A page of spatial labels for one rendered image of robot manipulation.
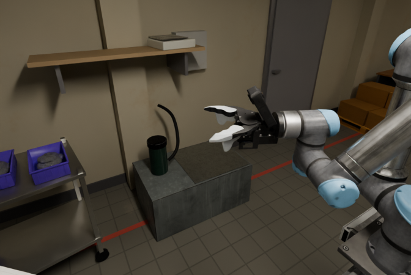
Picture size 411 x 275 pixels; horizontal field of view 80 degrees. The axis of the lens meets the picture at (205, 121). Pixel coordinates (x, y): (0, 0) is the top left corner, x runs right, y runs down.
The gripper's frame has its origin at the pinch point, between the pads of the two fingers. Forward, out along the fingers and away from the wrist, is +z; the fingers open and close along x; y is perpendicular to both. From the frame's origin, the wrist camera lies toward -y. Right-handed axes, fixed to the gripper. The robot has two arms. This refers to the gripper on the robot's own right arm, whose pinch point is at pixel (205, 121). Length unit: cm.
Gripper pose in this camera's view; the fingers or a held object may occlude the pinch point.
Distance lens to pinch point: 63.9
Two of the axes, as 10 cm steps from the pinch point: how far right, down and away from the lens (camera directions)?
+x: -0.8, -5.5, 8.3
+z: -10.0, 0.4, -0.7
